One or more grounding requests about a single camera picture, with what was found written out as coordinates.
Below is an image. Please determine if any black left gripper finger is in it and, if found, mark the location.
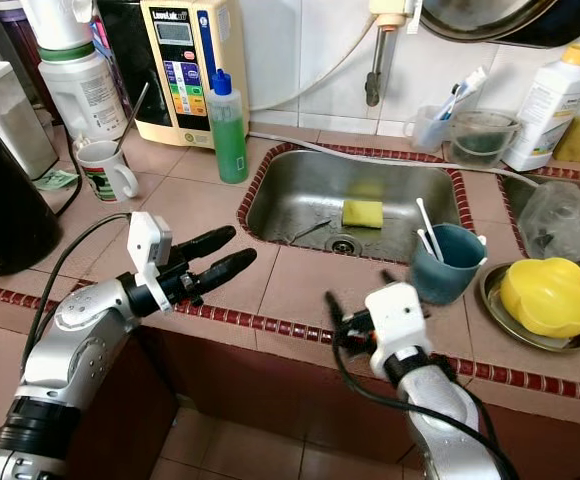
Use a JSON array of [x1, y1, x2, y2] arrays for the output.
[[190, 248, 258, 299], [173, 226, 238, 267]]

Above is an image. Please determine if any white plastic straw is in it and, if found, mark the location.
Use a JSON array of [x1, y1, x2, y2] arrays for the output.
[[417, 229, 437, 259], [416, 197, 443, 261]]

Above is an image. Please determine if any teal plastic cup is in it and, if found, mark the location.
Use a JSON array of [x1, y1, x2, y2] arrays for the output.
[[410, 222, 489, 306]]

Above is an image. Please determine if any grey metal straw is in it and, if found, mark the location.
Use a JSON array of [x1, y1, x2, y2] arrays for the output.
[[290, 218, 331, 243]]

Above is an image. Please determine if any shallow stainless steel bowl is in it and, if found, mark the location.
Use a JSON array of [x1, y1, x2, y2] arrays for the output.
[[477, 262, 580, 353]]

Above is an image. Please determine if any yellow dish sponge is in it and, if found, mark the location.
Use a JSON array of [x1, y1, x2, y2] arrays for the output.
[[341, 198, 386, 230]]

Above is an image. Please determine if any green dish soap bottle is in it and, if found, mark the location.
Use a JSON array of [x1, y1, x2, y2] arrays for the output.
[[206, 68, 249, 185]]

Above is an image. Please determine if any stainless steel sink basin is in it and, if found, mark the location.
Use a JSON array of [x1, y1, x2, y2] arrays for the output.
[[238, 145, 474, 261], [498, 165, 580, 291]]

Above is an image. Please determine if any dark brown counter cabinet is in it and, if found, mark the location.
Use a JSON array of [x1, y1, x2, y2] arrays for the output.
[[140, 340, 580, 480]]

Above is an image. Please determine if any white printed mug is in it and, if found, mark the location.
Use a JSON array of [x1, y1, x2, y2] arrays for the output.
[[77, 140, 140, 203]]

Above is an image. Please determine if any beige water ionizer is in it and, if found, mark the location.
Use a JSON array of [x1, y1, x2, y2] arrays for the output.
[[138, 0, 249, 149]]

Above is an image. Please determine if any thin metal teaspoon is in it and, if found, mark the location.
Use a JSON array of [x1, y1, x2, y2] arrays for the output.
[[115, 82, 151, 151]]

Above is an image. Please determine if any green banknote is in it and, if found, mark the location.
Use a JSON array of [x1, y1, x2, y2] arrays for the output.
[[36, 168, 79, 191]]

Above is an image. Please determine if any clear plastic bag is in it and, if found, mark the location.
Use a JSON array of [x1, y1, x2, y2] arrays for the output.
[[518, 180, 580, 266]]

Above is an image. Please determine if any black coffee machine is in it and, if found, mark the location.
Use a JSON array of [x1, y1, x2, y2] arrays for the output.
[[0, 100, 63, 278]]

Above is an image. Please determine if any white jar green band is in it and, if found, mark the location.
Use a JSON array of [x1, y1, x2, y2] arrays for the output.
[[20, 0, 129, 143]]

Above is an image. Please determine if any clear water tank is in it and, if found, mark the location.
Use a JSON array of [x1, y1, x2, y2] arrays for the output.
[[0, 62, 60, 181]]

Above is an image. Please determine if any white detergent bottle yellow cap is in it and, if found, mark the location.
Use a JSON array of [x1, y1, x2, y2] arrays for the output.
[[502, 43, 580, 173]]

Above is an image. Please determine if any dark purple jar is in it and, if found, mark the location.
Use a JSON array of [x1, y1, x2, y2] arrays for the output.
[[0, 0, 43, 69]]

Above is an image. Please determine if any round steel wok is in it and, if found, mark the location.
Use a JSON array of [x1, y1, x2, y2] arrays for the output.
[[420, 0, 571, 43]]

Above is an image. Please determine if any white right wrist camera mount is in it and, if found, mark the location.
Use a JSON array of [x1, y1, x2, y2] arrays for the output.
[[365, 282, 434, 379]]

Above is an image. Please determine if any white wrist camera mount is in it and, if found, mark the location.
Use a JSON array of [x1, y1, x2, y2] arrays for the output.
[[365, 282, 434, 379], [127, 212, 176, 313]]

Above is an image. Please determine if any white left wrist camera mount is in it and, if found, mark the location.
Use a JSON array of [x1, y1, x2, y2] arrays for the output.
[[127, 212, 176, 313]]

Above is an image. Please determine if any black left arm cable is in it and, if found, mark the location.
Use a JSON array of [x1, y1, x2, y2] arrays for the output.
[[20, 212, 136, 386]]

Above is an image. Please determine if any white ionizer hose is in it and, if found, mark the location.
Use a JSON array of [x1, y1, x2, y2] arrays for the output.
[[246, 18, 376, 113]]

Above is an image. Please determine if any white wall tap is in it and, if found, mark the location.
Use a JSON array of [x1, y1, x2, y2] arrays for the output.
[[365, 0, 421, 108]]

